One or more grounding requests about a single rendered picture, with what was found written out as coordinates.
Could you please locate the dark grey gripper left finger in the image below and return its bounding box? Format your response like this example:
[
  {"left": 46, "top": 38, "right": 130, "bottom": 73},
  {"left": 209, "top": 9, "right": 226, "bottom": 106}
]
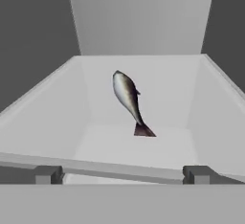
[{"left": 0, "top": 165, "right": 65, "bottom": 185}]

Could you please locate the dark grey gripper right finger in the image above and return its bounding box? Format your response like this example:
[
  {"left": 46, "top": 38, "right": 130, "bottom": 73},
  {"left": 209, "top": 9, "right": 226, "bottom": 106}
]
[{"left": 182, "top": 165, "right": 245, "bottom": 185}]

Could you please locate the white fridge drawer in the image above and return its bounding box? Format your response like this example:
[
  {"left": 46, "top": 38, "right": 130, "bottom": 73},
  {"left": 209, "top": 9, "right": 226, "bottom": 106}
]
[{"left": 0, "top": 53, "right": 245, "bottom": 185}]

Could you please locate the silver grey fish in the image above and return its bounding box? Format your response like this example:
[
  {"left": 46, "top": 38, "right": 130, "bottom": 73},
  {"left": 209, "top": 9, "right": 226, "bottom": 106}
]
[{"left": 112, "top": 70, "right": 157, "bottom": 138}]

